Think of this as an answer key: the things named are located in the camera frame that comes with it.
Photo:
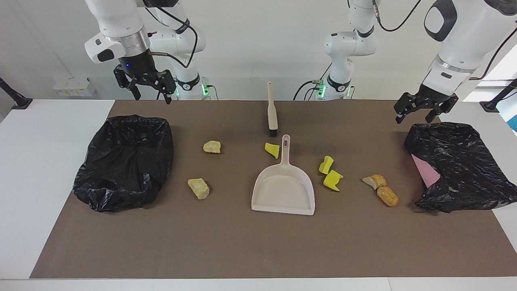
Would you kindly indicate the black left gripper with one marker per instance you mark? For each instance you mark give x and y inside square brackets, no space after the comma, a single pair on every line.
[434,97]

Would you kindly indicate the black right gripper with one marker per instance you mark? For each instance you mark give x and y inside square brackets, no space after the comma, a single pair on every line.
[139,64]

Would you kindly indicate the striped croissant piece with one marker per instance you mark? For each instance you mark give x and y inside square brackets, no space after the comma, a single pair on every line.
[375,181]

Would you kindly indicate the brown bread roll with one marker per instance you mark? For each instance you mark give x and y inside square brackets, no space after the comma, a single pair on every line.
[387,196]

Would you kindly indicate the notched yellow sponge piece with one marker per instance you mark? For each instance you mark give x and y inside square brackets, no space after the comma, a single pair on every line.
[326,165]

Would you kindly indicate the pale yellow elongated cracker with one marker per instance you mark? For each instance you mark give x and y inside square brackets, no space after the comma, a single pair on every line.
[198,188]

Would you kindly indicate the beige hand brush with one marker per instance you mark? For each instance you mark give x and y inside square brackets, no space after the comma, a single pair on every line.
[272,113]

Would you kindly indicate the small yellow sponge piece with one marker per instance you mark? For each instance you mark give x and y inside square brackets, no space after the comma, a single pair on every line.
[272,149]

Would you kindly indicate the beige dustpan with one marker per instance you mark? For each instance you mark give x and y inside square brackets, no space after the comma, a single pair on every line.
[282,194]

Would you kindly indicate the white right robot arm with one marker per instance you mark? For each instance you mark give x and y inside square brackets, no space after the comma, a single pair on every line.
[117,20]

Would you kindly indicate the pink bin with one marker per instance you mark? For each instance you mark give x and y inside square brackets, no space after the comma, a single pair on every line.
[426,171]

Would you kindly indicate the black bag over pink bin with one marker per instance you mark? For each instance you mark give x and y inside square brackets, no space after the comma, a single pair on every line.
[464,169]

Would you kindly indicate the black stand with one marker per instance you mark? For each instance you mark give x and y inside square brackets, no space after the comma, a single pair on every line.
[16,99]
[494,103]

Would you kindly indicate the white box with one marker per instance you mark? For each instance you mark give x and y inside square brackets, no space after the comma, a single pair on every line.
[74,87]

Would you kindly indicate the blue object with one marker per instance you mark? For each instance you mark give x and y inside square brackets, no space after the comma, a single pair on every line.
[513,121]

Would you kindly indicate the brown table mat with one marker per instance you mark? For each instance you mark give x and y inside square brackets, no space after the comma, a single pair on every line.
[242,242]

